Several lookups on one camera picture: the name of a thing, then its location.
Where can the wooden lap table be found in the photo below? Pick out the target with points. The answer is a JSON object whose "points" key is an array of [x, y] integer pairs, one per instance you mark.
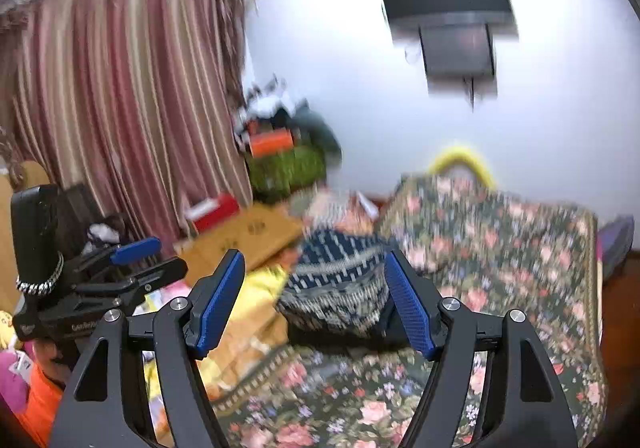
{"points": [[255, 228]]}

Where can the purple bag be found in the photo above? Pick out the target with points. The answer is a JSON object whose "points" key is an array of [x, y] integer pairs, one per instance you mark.
{"points": [[617, 243]]}

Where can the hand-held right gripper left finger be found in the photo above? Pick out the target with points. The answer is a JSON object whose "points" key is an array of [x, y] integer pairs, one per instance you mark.
{"points": [[217, 303]]}

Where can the yellow blanket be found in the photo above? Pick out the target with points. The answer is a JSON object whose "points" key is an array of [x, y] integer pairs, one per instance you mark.
{"points": [[260, 285]]}

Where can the grey cloth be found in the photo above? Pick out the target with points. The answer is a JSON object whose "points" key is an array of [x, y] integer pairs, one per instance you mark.
{"points": [[320, 135]]}

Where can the red box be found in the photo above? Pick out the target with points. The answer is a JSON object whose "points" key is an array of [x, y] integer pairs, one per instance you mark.
{"points": [[215, 213]]}

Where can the floral bedspread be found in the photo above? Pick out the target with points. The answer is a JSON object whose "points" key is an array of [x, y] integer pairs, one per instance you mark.
{"points": [[500, 253]]}

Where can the orange cloth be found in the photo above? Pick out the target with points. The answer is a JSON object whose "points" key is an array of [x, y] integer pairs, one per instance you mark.
{"points": [[42, 403]]}

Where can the pile of clothes and boxes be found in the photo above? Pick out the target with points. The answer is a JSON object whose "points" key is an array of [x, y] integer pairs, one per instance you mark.
{"points": [[270, 102]]}

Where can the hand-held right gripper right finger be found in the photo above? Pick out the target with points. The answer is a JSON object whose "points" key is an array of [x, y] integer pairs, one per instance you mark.
{"points": [[407, 303]]}

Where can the yellow curved tube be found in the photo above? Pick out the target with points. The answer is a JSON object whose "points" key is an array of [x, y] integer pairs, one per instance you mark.
{"points": [[465, 155]]}

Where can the navy patterned hooded garment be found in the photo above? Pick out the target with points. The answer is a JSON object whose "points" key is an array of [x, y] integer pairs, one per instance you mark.
{"points": [[340, 278]]}

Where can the orange box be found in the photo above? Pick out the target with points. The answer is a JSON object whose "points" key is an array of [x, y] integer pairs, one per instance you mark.
{"points": [[271, 142]]}

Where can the magenta cloth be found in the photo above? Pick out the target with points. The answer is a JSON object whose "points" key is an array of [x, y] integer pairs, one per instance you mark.
{"points": [[12, 378]]}

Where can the striped pink curtain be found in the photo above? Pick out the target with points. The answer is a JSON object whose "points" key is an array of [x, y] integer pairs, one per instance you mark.
{"points": [[125, 102]]}

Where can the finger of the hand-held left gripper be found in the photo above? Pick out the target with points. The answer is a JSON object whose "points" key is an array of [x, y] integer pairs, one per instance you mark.
{"points": [[160, 270], [135, 250]]}

